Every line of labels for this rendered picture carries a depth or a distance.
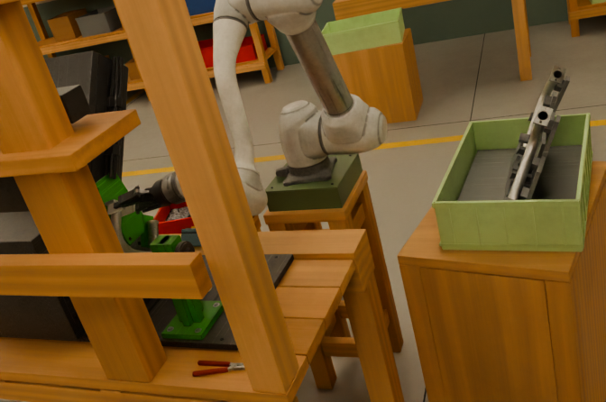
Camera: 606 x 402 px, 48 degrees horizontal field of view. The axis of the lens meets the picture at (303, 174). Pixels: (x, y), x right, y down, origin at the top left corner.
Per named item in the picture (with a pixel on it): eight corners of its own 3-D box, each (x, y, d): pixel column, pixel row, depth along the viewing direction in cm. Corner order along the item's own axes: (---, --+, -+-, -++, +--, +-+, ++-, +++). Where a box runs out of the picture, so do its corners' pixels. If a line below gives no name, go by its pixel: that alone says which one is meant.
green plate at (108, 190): (132, 231, 215) (96, 176, 209) (151, 225, 211) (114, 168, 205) (111, 252, 205) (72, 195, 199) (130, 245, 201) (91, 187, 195)
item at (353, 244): (30, 268, 279) (14, 237, 273) (375, 267, 217) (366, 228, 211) (5, 288, 267) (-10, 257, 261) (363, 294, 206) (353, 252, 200)
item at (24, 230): (41, 299, 220) (-3, 210, 207) (114, 301, 208) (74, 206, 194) (2, 336, 205) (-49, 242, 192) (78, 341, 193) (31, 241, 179)
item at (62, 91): (43, 117, 163) (32, 90, 160) (92, 112, 157) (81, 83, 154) (23, 130, 157) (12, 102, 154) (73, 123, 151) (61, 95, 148)
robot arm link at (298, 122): (296, 150, 259) (281, 97, 251) (339, 148, 252) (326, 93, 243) (280, 169, 246) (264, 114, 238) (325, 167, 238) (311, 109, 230)
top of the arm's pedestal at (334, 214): (294, 184, 276) (291, 175, 274) (368, 178, 263) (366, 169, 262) (265, 224, 250) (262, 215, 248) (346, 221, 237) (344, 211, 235)
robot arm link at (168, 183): (174, 163, 182) (158, 169, 185) (174, 195, 178) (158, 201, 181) (197, 172, 189) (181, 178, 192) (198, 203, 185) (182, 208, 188)
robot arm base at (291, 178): (282, 167, 263) (279, 154, 261) (337, 159, 257) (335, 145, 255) (272, 187, 247) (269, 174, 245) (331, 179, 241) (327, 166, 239)
